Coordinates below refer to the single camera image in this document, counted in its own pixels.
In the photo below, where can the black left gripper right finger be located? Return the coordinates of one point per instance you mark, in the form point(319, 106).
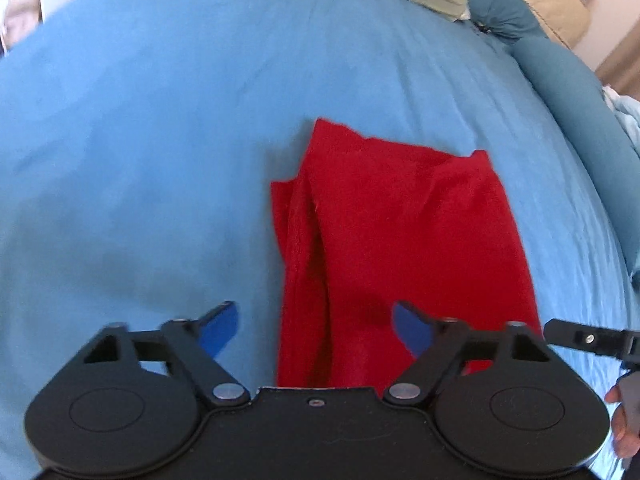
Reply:
point(415, 329)

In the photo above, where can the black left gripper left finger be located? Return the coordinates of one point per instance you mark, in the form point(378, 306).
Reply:
point(217, 327)

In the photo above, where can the red cloth garment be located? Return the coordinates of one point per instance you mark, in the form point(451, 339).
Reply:
point(367, 223)

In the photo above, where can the right hand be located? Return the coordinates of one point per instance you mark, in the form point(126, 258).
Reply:
point(623, 443)

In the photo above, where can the blue bed sheet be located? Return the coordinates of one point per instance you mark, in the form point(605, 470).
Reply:
point(139, 139)

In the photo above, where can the light blue crumpled cloth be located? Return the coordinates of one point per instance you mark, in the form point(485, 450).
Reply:
point(627, 111)

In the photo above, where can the dark blue rolled blanket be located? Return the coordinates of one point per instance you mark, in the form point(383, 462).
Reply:
point(573, 94)

